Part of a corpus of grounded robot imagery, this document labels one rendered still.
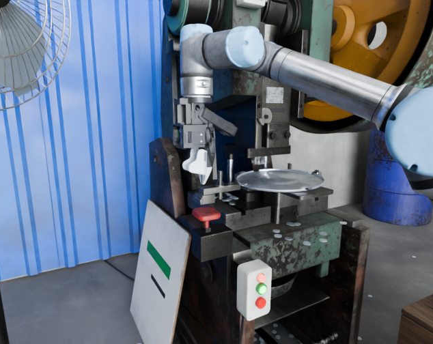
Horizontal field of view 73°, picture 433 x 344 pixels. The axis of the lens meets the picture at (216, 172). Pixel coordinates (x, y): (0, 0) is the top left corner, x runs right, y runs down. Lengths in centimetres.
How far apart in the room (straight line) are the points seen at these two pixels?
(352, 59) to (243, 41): 75
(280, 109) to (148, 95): 121
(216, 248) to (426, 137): 53
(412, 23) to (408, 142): 72
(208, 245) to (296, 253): 35
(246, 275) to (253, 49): 51
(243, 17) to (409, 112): 58
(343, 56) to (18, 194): 182
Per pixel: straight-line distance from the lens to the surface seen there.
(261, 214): 98
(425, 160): 48
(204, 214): 74
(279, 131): 101
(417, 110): 48
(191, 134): 68
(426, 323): 125
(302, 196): 86
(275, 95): 103
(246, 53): 62
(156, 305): 136
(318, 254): 109
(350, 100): 65
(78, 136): 201
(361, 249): 115
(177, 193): 122
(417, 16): 116
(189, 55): 69
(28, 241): 213
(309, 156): 297
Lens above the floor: 102
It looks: 12 degrees down
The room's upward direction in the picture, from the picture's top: straight up
